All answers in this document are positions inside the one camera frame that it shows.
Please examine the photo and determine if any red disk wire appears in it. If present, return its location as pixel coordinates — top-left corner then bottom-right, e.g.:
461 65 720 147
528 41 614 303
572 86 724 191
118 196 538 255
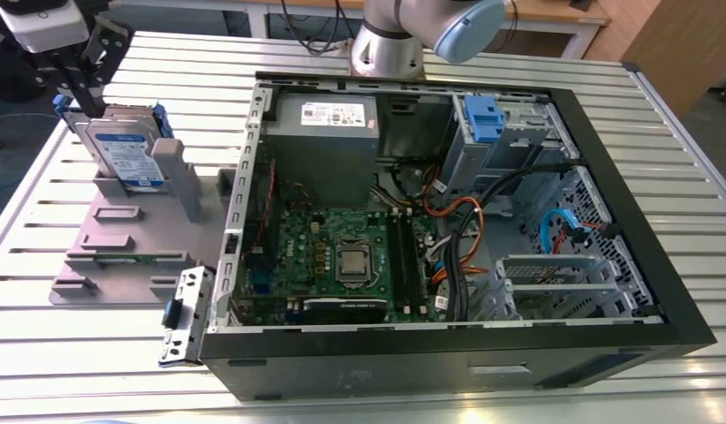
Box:
578 220 624 242

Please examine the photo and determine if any black office chair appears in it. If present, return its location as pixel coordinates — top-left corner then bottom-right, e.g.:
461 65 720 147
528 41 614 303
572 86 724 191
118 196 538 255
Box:
0 26 50 103

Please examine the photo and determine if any CPU socket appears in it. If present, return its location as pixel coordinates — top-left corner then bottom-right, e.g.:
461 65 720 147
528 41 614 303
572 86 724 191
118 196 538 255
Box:
332 238 378 291

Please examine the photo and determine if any black graphics card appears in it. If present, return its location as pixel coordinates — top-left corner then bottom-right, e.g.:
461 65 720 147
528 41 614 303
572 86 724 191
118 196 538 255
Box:
286 298 389 326

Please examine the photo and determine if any blue plastic drive latch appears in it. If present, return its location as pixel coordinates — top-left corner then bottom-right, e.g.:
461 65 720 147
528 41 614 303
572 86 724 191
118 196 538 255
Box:
466 95 508 143

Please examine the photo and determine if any orange wire bundle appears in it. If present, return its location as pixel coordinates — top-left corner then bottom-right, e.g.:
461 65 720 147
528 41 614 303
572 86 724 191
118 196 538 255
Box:
425 198 489 284

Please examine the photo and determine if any wooden cabinet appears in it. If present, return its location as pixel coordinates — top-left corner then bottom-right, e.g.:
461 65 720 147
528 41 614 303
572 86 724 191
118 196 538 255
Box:
584 0 726 117

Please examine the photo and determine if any grey plastic parts rack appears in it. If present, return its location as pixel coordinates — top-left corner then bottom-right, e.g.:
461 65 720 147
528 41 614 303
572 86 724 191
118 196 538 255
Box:
49 136 241 307

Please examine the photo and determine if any grey power supply unit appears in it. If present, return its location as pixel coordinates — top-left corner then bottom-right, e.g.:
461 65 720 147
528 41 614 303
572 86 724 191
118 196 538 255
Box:
262 93 381 209

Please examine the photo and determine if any blue disk wire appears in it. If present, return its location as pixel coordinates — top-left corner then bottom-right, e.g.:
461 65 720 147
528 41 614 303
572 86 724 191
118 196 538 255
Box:
540 209 582 256

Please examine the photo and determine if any hard disk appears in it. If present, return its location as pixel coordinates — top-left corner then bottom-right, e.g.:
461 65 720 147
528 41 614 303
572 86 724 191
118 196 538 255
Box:
53 93 177 193

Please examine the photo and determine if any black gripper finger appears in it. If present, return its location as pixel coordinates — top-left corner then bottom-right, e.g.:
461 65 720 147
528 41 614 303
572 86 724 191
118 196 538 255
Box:
83 17 135 111
33 50 107 118

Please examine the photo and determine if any black RAM slot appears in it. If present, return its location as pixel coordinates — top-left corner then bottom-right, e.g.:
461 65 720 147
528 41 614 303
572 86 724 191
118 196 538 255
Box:
389 208 417 317
401 208 429 315

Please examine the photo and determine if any grey metal drive cage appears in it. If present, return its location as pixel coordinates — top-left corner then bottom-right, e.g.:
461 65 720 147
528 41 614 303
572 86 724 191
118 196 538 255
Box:
444 91 580 208

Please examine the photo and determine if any thin red wire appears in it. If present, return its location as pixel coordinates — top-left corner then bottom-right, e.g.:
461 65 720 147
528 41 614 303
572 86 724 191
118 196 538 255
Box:
251 158 279 255

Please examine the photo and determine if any wooden desk with white frame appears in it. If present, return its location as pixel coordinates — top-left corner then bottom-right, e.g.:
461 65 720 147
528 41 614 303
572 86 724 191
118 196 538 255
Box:
245 0 612 61

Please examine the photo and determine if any black open PC case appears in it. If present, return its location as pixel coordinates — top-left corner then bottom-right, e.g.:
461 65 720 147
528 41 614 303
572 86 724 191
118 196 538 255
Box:
201 69 719 402

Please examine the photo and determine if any silver CPU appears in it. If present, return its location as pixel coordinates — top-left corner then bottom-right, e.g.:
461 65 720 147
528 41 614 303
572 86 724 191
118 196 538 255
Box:
338 250 372 278

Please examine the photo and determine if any green motherboard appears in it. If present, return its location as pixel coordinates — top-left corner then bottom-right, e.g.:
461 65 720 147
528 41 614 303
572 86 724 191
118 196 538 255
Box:
233 207 441 326

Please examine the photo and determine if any metal card retention bracket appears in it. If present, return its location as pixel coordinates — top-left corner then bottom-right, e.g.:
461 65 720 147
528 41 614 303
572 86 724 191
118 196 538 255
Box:
157 266 217 367

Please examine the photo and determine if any blue expansion slot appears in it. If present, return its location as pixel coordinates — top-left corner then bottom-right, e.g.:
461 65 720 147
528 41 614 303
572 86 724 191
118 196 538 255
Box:
249 267 275 295

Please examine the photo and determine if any green RAM stick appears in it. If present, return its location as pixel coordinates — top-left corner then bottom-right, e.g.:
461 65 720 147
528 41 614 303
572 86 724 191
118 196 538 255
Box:
95 254 186 266

